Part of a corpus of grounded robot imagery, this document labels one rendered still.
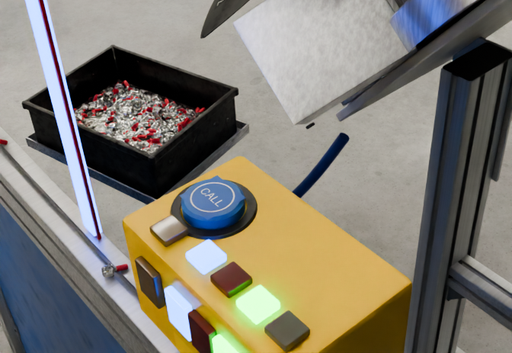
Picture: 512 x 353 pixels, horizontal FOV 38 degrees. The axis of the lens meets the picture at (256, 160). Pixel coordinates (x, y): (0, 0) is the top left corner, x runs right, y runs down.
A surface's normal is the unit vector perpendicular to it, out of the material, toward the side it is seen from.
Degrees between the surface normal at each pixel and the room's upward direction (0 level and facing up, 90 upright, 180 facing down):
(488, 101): 90
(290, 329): 0
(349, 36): 55
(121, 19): 0
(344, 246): 0
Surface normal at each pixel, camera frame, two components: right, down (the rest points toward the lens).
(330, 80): -0.24, 0.06
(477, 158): 0.63, 0.47
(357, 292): -0.04, -0.78
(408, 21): -0.83, 0.48
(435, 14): -0.72, 0.38
